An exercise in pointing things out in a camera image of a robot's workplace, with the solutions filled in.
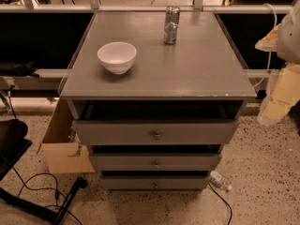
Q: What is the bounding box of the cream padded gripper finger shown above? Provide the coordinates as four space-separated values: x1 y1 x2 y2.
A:
257 63 300 126

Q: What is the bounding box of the grey top drawer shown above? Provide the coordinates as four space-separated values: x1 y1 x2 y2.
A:
73 121 238 145

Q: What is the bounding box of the grey drawer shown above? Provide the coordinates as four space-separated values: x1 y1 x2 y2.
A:
89 153 221 171
73 121 238 145
101 176 209 190

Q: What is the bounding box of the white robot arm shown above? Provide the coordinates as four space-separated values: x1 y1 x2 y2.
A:
255 6 300 126

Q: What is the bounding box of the grey drawer cabinet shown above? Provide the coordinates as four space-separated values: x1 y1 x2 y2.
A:
61 12 256 181

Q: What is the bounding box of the grey bottom drawer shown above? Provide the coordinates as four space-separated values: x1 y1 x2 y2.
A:
101 176 209 190

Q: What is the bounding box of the grey middle drawer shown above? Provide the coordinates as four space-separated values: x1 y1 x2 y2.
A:
89 153 221 171

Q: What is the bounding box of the clear plastic bottle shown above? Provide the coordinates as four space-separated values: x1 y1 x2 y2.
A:
210 171 233 192

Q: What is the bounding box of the silver soda can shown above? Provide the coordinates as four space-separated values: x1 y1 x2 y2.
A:
164 6 180 45

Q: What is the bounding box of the white ceramic bowl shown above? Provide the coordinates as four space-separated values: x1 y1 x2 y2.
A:
97 42 137 75

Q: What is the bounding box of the cardboard box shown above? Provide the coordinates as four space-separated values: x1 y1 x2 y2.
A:
41 99 95 173

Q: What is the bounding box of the black stand base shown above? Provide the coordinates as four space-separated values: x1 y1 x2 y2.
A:
0 119 89 225

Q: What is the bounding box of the white hanging cable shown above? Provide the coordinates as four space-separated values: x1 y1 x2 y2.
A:
252 3 279 89

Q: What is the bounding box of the black cable right floor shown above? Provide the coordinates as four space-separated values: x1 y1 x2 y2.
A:
208 183 233 225

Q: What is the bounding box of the black floor cable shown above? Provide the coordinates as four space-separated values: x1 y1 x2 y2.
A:
0 155 83 225

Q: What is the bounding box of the black cloth on rail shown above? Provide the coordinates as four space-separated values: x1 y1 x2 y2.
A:
0 61 39 78

